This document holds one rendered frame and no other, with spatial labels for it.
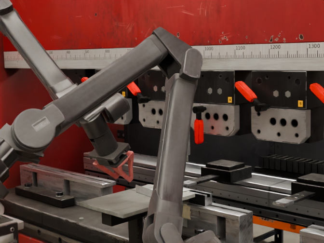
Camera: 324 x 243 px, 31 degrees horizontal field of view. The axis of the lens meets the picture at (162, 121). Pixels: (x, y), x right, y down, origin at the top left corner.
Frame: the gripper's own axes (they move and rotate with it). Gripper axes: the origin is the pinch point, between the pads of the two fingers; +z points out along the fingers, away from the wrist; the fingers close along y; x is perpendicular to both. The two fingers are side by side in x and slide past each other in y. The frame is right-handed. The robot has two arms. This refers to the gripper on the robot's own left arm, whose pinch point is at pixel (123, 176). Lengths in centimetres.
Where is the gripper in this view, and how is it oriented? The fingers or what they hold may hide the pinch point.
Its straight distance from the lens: 151.5
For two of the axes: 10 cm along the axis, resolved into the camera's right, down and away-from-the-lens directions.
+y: -7.0, -0.6, 7.1
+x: -6.0, 5.9, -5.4
